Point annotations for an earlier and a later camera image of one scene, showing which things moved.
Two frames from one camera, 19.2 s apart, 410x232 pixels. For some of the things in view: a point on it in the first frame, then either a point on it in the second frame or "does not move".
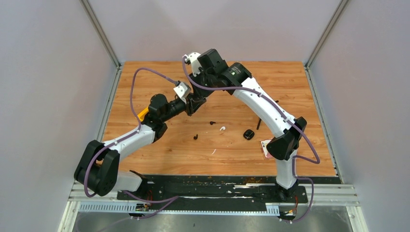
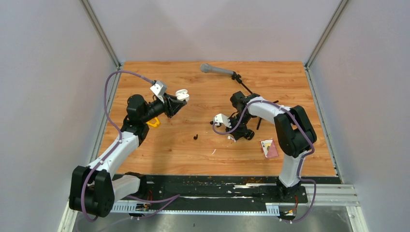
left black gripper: (191, 105) → (171, 106)
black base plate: (263, 188) does not move
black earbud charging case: (248, 134) does not move
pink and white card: (264, 143) does not move
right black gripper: (200, 92) → (238, 133)
